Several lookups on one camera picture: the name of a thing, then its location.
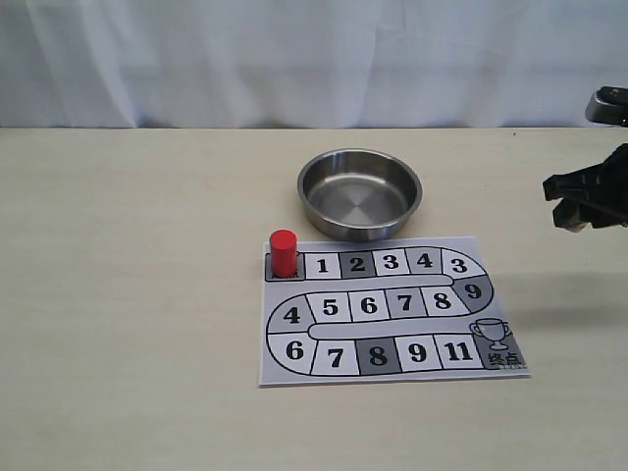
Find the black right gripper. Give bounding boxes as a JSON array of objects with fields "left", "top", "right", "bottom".
[{"left": 543, "top": 143, "right": 627, "bottom": 232}]

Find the red cylinder game piece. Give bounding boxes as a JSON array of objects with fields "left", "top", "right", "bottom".
[{"left": 269, "top": 229, "right": 297, "bottom": 278}]

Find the paper number game board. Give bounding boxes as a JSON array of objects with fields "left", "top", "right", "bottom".
[{"left": 258, "top": 236, "right": 530, "bottom": 387}]

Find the round steel bowl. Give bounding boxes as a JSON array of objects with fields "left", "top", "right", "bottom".
[{"left": 296, "top": 148, "right": 424, "bottom": 243}]

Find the white background curtain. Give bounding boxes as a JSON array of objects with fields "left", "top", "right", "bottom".
[{"left": 1, "top": 1, "right": 627, "bottom": 128}]

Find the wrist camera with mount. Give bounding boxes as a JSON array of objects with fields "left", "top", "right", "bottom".
[{"left": 585, "top": 86, "right": 628, "bottom": 128}]

